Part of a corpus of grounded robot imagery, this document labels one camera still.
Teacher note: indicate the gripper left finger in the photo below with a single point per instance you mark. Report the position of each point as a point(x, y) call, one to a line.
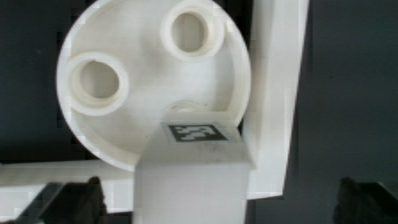
point(67, 204)

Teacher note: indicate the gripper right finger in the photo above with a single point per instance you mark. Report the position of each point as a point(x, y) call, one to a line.
point(366, 203)

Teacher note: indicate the white stool leg with tag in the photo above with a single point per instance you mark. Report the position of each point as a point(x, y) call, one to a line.
point(191, 170)

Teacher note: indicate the white U-shaped fence frame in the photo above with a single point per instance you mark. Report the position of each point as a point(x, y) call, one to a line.
point(273, 42)

